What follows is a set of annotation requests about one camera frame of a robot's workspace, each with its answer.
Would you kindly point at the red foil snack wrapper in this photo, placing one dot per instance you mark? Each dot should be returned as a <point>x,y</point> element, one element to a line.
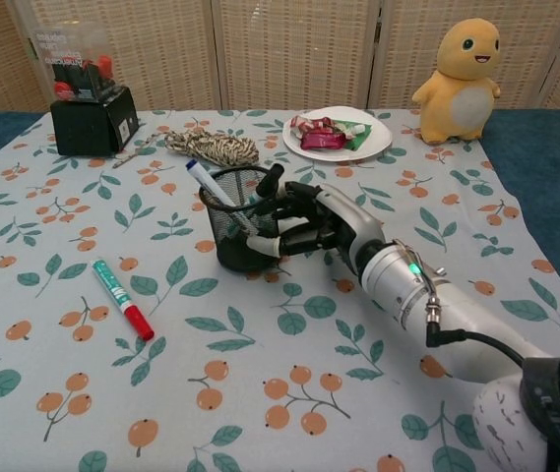
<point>321,141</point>

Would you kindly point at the green snack packet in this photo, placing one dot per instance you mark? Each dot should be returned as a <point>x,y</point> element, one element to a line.
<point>358,134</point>

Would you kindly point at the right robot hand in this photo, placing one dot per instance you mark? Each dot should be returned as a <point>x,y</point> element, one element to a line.
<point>343,216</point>

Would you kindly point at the green black marker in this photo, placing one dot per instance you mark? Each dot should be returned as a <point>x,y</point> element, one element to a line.
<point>269,183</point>

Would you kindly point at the woven folding screen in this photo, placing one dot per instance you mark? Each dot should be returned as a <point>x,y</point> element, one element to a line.
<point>284,49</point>

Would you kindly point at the yellow plush toy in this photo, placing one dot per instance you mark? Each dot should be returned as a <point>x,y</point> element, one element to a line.
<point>461,83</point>

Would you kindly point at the black cardboard box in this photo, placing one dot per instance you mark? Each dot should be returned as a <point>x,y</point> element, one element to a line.
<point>82,130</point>

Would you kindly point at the clear plastic capsule container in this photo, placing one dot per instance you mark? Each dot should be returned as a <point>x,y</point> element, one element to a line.
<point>70,49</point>

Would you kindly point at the black mesh pen cup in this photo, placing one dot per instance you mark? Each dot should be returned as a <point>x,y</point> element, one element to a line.
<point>232,253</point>

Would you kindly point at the white red striped wrapper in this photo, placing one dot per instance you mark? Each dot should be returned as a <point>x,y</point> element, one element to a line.
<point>304,124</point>

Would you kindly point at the green red marker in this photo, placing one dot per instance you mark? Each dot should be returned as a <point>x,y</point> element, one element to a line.
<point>122,300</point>

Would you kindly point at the white paper plate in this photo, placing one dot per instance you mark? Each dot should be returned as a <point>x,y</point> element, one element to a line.
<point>321,155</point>

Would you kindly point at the blue capped marker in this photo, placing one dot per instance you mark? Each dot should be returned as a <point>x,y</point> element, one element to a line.
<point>198,172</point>

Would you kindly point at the floral print tablecloth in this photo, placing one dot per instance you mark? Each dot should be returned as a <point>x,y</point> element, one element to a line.
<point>210,369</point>

